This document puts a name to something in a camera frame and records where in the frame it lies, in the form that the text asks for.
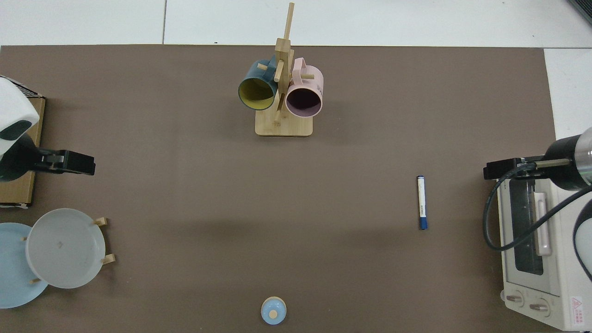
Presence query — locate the dark teal cup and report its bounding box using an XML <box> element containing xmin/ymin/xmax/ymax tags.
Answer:
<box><xmin>238</xmin><ymin>55</ymin><xmax>281</xmax><ymax>111</ymax></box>

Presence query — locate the wooden cup stand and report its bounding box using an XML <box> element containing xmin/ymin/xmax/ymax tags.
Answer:
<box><xmin>255</xmin><ymin>2</ymin><xmax>314</xmax><ymax>137</ymax></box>

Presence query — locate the wooden plate rack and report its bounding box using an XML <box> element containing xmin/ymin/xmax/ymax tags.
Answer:
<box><xmin>18</xmin><ymin>216</ymin><xmax>117</xmax><ymax>284</ymax></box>

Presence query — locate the brown table cloth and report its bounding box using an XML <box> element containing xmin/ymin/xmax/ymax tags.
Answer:
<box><xmin>0</xmin><ymin>44</ymin><xmax>558</xmax><ymax>333</ymax></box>

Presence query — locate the blue and white marker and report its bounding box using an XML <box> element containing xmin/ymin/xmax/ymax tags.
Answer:
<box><xmin>416</xmin><ymin>175</ymin><xmax>429</xmax><ymax>231</ymax></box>

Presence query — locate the pale toaster oven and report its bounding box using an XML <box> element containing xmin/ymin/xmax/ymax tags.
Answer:
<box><xmin>497</xmin><ymin>178</ymin><xmax>592</xmax><ymax>332</ymax></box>

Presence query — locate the grey plate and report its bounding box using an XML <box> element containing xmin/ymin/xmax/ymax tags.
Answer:
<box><xmin>25</xmin><ymin>208</ymin><xmax>106</xmax><ymax>290</ymax></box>

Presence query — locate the light blue plate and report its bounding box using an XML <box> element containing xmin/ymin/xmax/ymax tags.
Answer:
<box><xmin>0</xmin><ymin>222</ymin><xmax>49</xmax><ymax>309</ymax></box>

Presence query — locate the dark grey equipment edge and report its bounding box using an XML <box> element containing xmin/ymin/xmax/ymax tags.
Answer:
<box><xmin>567</xmin><ymin>0</ymin><xmax>592</xmax><ymax>25</ymax></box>

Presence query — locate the pink cup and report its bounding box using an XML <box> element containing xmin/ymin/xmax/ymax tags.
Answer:
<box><xmin>284</xmin><ymin>57</ymin><xmax>324</xmax><ymax>118</ymax></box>

